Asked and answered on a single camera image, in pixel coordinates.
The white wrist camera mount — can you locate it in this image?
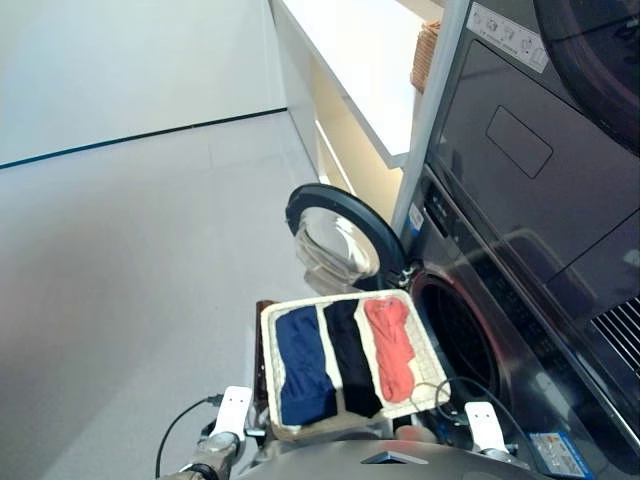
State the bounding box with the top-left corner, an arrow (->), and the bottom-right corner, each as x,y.
213,385 -> 253,441
463,401 -> 506,454

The dark stacked dryer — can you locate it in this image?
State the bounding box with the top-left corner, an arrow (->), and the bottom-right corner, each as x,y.
389,0 -> 640,381

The white shelf cabinet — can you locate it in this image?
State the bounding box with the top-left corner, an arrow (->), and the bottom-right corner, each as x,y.
269,0 -> 442,201

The white instruction sticker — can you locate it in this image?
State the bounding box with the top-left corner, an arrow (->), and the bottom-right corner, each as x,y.
468,1 -> 550,72

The round glass washing machine door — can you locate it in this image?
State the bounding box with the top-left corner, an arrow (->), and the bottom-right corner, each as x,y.
285,183 -> 407,292

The black garment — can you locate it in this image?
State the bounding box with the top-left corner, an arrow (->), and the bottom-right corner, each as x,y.
323,299 -> 384,419

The grey front-load washing machine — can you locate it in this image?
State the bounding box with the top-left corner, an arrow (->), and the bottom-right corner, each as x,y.
389,162 -> 640,480

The silver robot torso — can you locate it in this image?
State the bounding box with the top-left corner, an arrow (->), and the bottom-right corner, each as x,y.
239,438 -> 551,480

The orange garment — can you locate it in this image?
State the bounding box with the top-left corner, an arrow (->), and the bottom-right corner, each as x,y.
363,297 -> 417,403

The dark brown basket stand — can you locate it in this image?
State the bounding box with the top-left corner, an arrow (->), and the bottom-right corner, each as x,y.
254,299 -> 274,407

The pale woven laundry basket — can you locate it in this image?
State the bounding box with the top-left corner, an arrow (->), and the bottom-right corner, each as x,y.
259,288 -> 452,441

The blue mesh garment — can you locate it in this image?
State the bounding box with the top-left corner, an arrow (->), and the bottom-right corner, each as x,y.
273,305 -> 339,426

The colourful energy label sticker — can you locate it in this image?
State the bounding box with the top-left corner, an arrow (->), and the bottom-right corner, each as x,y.
528,431 -> 587,477

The brown wicker basket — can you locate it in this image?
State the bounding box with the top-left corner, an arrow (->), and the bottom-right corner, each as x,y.
410,20 -> 441,94

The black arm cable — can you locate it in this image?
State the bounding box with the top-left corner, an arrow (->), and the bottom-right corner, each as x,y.
154,394 -> 224,479
433,375 -> 532,446

